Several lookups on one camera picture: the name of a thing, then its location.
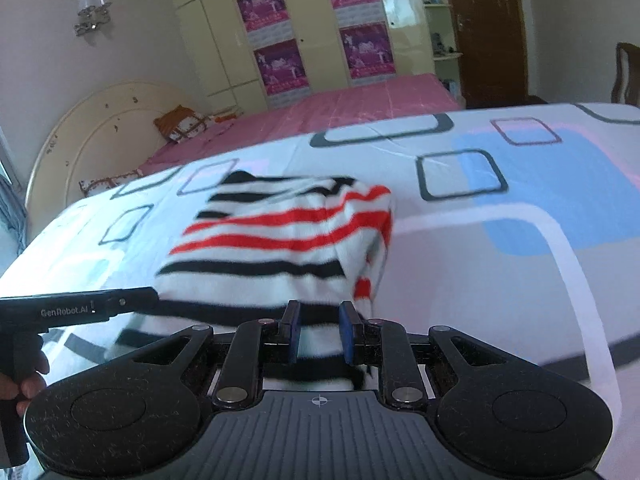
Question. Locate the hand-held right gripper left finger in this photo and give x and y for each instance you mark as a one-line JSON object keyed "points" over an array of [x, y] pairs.
{"points": [[292, 331]]}

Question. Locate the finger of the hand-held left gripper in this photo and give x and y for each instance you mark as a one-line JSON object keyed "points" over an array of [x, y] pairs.
{"points": [[135, 300]]}

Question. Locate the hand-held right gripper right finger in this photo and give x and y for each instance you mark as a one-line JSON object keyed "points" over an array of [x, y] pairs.
{"points": [[346, 332]]}

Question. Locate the striped white black red shirt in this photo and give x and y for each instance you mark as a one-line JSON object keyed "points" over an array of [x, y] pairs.
{"points": [[280, 260]]}

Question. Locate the person's left hand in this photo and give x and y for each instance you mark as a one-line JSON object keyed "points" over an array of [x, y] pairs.
{"points": [[32, 387]]}

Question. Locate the long red patterned pillow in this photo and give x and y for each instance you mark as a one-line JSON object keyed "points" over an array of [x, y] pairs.
{"points": [[110, 184]]}

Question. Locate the white bedsheet with square print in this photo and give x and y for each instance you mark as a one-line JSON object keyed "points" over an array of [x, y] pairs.
{"points": [[500, 285]]}

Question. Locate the cream rounded headboard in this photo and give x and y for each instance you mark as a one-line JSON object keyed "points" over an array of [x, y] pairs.
{"points": [[100, 130]]}

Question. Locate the orange plaid pillow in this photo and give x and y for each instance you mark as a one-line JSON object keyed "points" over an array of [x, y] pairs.
{"points": [[182, 125]]}

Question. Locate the small orange patterned pillow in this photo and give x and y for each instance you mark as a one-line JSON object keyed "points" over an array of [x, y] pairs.
{"points": [[225, 117]]}

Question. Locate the pink bed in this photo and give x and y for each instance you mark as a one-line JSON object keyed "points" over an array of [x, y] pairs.
{"points": [[360, 105]]}

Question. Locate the cream wardrobe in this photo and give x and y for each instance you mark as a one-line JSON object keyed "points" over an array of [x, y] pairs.
{"points": [[210, 30]]}

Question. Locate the grey shelf figurine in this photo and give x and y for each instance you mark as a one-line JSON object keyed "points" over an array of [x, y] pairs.
{"points": [[441, 45]]}

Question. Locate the cream corner shelf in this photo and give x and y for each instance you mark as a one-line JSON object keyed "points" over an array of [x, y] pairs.
{"points": [[440, 25]]}

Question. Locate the brown wooden door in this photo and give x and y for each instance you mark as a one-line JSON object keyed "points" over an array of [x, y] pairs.
{"points": [[490, 35]]}

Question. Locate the brown wooden chair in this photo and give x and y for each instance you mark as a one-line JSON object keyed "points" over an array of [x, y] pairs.
{"points": [[627, 75]]}

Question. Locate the silver wall lamp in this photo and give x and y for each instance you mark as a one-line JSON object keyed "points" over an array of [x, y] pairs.
{"points": [[92, 12]]}

